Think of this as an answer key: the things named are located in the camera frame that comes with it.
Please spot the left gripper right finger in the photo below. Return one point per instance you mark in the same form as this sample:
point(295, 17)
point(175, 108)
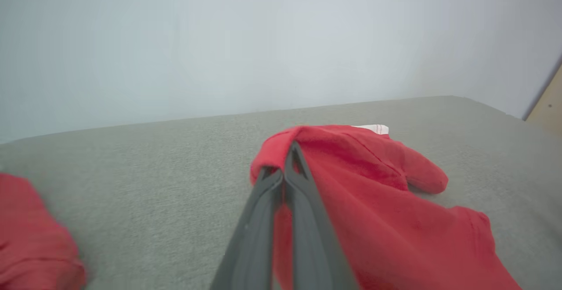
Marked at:
point(311, 237)

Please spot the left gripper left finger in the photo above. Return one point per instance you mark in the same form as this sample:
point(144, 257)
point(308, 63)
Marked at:
point(250, 246)

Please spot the red shorts with white stripes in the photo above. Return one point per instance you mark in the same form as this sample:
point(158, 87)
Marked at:
point(386, 220)

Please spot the red jersey with white sleeves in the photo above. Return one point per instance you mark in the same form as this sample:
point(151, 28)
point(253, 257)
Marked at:
point(30, 237)

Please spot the beige wooden board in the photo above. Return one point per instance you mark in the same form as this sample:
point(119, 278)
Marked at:
point(551, 105)

